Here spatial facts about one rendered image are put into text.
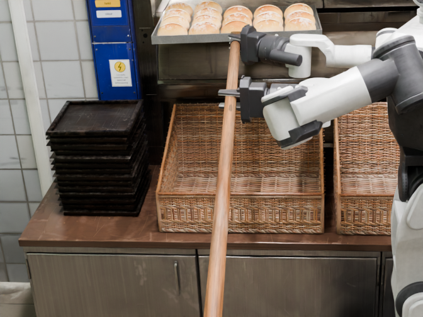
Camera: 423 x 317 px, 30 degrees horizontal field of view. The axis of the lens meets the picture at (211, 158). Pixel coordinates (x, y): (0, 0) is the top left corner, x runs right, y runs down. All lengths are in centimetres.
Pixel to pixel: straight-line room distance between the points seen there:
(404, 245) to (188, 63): 116
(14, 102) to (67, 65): 28
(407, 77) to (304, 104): 22
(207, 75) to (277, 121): 116
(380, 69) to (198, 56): 128
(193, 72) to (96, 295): 87
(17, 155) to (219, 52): 93
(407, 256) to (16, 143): 168
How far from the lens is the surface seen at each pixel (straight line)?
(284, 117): 177
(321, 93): 174
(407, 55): 175
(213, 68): 291
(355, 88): 174
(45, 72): 306
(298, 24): 257
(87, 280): 279
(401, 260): 220
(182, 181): 296
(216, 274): 138
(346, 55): 234
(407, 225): 210
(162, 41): 259
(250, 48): 244
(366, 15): 284
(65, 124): 277
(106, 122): 274
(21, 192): 333
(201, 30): 258
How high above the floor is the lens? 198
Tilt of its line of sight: 27 degrees down
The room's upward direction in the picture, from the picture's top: 4 degrees counter-clockwise
